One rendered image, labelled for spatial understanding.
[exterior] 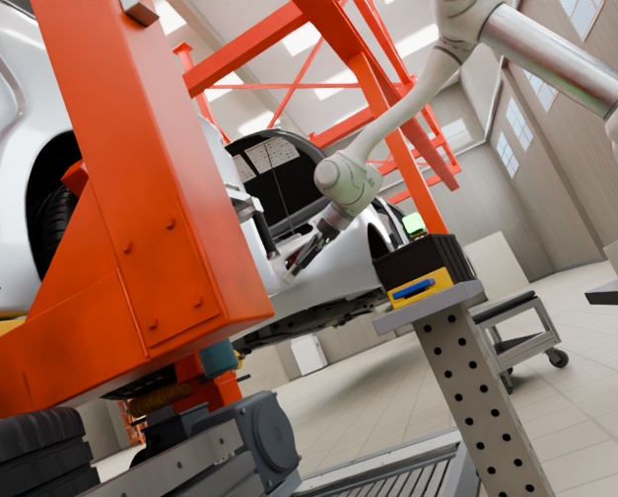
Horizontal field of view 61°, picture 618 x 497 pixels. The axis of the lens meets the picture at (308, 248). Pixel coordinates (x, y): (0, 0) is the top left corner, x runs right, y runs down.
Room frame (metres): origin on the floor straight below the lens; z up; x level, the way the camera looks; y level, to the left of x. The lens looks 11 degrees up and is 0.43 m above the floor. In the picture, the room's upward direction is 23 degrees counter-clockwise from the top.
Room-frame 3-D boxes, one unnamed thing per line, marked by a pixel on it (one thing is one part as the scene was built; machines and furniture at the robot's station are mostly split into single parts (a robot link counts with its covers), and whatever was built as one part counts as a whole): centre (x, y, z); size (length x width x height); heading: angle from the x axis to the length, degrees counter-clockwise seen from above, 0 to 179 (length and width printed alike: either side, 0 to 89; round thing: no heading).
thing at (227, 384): (1.49, 0.42, 0.48); 0.16 x 0.12 x 0.17; 71
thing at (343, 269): (6.31, -0.24, 1.49); 4.95 x 1.86 x 1.59; 161
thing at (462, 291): (1.11, -0.20, 0.44); 0.43 x 0.17 x 0.03; 161
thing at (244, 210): (1.57, 0.14, 0.93); 0.09 x 0.05 x 0.05; 71
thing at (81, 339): (0.98, 0.52, 0.69); 0.52 x 0.17 x 0.35; 71
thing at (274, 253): (1.56, 0.11, 0.83); 0.04 x 0.04 x 0.16
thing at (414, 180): (4.92, -0.93, 1.75); 0.68 x 0.16 x 2.45; 71
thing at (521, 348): (2.42, -0.59, 0.17); 0.43 x 0.36 x 0.34; 21
